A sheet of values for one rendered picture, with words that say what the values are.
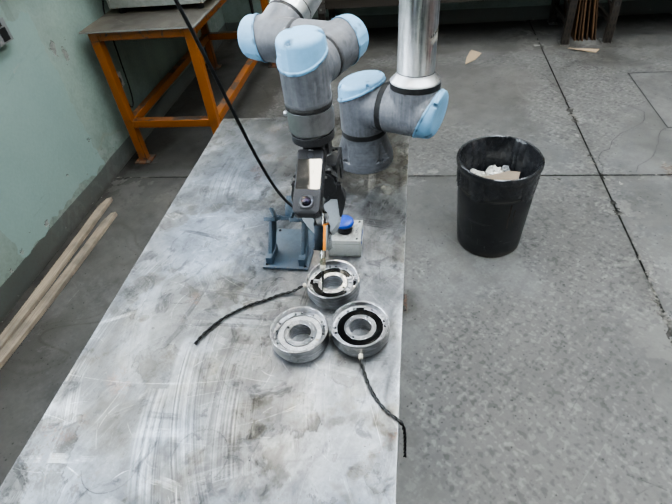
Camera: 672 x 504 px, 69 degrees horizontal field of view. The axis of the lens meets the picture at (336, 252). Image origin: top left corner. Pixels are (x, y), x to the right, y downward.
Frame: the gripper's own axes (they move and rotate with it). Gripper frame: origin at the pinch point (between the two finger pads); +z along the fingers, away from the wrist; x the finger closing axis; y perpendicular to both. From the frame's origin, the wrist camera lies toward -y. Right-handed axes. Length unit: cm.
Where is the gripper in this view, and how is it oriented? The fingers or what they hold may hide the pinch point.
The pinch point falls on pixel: (323, 231)
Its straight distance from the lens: 92.7
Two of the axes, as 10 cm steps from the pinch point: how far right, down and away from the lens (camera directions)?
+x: -9.8, -0.5, 1.9
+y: 1.7, -6.8, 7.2
